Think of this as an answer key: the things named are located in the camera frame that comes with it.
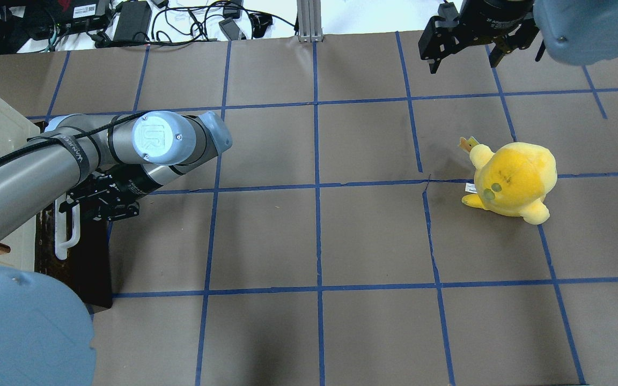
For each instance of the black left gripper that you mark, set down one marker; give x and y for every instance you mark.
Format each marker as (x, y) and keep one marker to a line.
(127, 187)

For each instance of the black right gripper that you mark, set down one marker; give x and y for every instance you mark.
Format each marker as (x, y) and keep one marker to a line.
(495, 13)

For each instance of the white drawer handle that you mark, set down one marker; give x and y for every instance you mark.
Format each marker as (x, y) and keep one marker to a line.
(66, 226)

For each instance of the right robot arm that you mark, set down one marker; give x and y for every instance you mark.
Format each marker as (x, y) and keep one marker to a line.
(577, 33)

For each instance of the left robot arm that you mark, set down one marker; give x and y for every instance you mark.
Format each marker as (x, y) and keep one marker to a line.
(45, 328)

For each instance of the yellow plush toy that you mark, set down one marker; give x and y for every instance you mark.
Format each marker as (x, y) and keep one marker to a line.
(512, 181)

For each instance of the black power brick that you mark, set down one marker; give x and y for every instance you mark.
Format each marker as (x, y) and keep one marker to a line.
(132, 24)

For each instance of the aluminium frame post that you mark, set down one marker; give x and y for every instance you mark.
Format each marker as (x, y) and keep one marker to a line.
(309, 22)

